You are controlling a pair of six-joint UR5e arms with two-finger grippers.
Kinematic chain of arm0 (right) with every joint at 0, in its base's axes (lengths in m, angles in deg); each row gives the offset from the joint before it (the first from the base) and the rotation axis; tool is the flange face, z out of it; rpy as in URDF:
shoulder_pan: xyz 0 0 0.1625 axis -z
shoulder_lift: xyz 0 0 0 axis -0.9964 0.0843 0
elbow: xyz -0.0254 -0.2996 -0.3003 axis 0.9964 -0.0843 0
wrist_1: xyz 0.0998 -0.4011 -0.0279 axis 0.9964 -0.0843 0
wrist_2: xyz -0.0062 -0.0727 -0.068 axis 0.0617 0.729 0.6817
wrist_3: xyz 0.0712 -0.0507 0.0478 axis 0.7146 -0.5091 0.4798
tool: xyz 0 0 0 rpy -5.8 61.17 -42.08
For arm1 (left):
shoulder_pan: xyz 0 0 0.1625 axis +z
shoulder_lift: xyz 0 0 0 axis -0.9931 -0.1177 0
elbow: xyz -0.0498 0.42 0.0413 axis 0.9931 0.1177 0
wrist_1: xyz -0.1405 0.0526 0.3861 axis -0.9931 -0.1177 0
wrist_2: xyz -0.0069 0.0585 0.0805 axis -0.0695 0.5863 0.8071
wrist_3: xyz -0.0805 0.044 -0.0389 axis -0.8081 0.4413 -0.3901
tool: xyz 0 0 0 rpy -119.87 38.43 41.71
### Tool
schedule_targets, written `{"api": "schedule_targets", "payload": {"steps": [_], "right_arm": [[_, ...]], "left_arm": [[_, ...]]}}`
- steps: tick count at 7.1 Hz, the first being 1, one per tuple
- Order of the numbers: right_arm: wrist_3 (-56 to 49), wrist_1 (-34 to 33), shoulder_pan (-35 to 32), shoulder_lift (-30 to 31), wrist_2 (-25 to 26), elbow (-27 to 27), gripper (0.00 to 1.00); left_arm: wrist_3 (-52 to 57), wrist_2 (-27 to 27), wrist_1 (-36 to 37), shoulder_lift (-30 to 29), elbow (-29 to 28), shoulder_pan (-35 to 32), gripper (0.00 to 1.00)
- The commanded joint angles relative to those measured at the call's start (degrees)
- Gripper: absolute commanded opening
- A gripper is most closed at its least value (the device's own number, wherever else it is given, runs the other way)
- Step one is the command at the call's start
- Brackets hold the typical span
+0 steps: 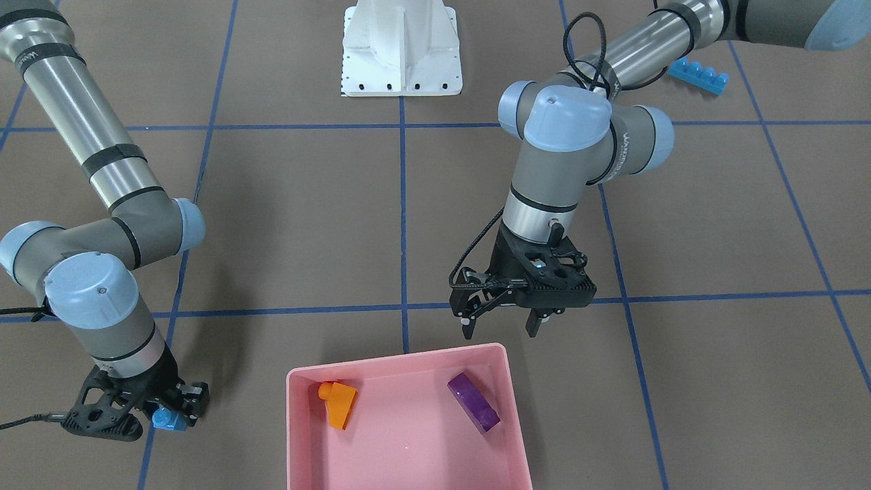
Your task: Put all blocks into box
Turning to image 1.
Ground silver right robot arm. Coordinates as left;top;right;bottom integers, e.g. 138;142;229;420
2;1;210;442

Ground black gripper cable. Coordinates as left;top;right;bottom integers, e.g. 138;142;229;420
449;10;674;287

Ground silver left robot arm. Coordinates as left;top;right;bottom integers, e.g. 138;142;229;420
448;1;869;339

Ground small blue block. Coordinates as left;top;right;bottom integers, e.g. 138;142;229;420
150;406;188;431

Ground long blue four-stud block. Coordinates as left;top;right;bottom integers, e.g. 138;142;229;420
667;56;730;96

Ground orange block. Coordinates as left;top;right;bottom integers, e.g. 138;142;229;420
317;382;359;430

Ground pink plastic box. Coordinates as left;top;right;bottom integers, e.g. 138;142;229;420
286;342;533;489

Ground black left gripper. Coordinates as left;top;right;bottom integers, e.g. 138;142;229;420
448;225;597;340

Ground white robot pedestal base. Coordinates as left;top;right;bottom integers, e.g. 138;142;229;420
340;1;463;97

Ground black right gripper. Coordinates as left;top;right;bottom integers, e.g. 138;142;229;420
60;367;210;442

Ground purple block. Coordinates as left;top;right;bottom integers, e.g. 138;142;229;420
447;372;501;434

